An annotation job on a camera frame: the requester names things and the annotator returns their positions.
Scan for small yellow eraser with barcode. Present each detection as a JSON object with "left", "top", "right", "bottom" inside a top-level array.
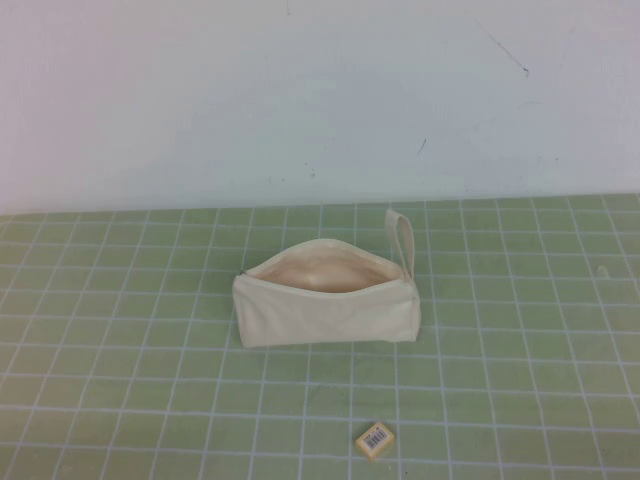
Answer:
[{"left": 355, "top": 422, "right": 396, "bottom": 457}]

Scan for cream fabric pencil case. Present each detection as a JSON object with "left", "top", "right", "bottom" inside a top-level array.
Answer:
[{"left": 231, "top": 208, "right": 419, "bottom": 349}]

